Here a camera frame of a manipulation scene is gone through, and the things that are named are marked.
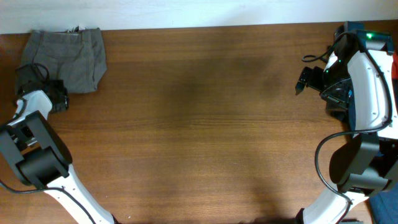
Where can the navy blue garment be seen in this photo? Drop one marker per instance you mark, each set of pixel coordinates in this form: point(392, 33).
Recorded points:
point(384, 205)

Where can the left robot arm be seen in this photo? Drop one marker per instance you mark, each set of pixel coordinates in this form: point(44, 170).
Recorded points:
point(38, 157)

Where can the red garment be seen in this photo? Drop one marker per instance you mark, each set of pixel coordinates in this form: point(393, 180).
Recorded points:
point(394, 72)

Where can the grey shorts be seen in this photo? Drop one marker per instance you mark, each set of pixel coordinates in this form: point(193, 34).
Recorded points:
point(77, 58)

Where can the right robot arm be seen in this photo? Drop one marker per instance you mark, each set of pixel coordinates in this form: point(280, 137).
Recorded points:
point(358, 87)

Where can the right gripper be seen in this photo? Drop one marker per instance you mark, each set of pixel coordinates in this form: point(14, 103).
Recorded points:
point(339, 99)

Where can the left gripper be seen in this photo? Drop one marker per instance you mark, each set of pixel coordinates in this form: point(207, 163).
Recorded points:
point(62, 104)

